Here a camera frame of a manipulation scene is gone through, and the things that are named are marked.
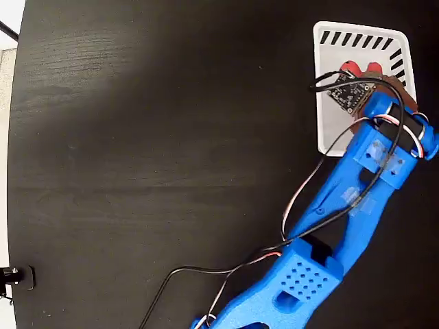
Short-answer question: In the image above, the red turtle toy gold shell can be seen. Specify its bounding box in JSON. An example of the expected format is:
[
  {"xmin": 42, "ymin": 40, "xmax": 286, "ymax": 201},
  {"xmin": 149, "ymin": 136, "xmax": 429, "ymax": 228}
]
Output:
[{"xmin": 341, "ymin": 60, "xmax": 383, "ymax": 78}]

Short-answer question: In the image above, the white plastic basket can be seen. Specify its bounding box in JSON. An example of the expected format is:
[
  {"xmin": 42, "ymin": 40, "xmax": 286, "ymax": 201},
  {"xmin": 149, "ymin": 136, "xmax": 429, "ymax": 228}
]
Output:
[{"xmin": 313, "ymin": 21, "xmax": 418, "ymax": 158}]

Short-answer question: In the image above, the black metal rod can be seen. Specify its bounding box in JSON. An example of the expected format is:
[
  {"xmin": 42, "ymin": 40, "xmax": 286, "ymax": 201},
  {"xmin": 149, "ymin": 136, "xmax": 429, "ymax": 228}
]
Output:
[{"xmin": 0, "ymin": 20, "xmax": 20, "ymax": 42}]

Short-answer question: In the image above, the black table clamp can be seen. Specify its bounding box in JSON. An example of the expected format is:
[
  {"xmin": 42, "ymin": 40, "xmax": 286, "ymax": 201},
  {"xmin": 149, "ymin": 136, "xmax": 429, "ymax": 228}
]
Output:
[{"xmin": 0, "ymin": 265, "xmax": 36, "ymax": 291}]

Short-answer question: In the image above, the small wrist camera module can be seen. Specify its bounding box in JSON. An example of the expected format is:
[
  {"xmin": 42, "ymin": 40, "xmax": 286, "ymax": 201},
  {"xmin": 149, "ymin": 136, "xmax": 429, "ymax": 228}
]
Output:
[{"xmin": 327, "ymin": 73, "xmax": 375, "ymax": 114}]

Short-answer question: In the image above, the red white black servo cable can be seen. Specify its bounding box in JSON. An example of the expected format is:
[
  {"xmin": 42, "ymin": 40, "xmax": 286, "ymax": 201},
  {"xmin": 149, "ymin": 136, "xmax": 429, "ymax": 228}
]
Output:
[{"xmin": 205, "ymin": 114, "xmax": 428, "ymax": 326}]

